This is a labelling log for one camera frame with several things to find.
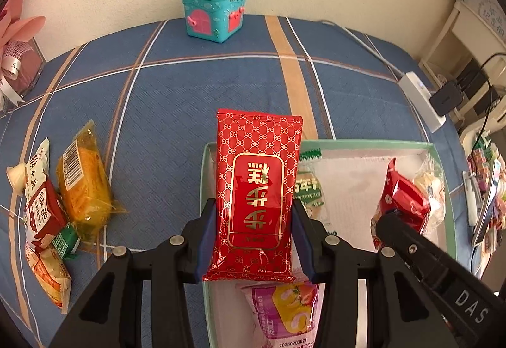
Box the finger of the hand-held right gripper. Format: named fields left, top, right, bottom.
left=375, top=211, right=456, bottom=282

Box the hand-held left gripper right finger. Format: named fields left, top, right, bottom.
left=290, top=202, right=457, bottom=348

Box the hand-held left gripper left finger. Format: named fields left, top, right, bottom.
left=49, top=198, right=218, bottom=348

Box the round cake packet green print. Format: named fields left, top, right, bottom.
left=294, top=148, right=336, bottom=230

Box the red flower-print snack packet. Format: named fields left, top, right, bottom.
left=372, top=157, right=431, bottom=250

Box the clear bun packet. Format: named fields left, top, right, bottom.
left=413, top=154, right=447, bottom=230

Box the red gold-patterned packet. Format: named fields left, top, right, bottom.
left=202, top=108, right=304, bottom=283

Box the green-edged cardboard tray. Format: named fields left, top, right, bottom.
left=201, top=138, right=459, bottom=348

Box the pink snack packet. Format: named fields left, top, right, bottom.
left=236, top=281, right=320, bottom=348

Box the green snack packet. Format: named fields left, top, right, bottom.
left=53, top=222, right=81, bottom=261

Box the orange snack packet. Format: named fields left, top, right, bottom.
left=26, top=245, right=72, bottom=313

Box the red and cream snack packet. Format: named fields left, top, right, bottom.
left=23, top=138, right=68, bottom=250

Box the tablet on white stand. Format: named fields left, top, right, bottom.
left=462, top=158, right=506, bottom=248

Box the yellow cake packet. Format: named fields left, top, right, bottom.
left=55, top=119, right=127, bottom=238

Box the blue plaid tablecloth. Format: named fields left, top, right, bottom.
left=0, top=14, right=475, bottom=348

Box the black charger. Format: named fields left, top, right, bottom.
left=429, top=81, right=464, bottom=116

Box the white power strip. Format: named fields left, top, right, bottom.
left=397, top=71, right=447, bottom=133

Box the small white cone jelly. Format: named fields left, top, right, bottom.
left=6, top=164, right=28, bottom=188

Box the teal toy box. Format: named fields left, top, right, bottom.
left=181, top=0, right=249, bottom=44

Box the white wooden furniture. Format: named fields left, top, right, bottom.
left=419, top=0, right=506, bottom=127

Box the pink translucent box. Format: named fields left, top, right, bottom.
left=0, top=36, right=44, bottom=101

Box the pink flower bouquet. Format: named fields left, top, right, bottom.
left=0, top=0, right=47, bottom=107

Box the black charger cable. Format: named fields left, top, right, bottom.
left=454, top=52, right=506, bottom=149

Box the white power cable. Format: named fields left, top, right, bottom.
left=320, top=19, right=406, bottom=78

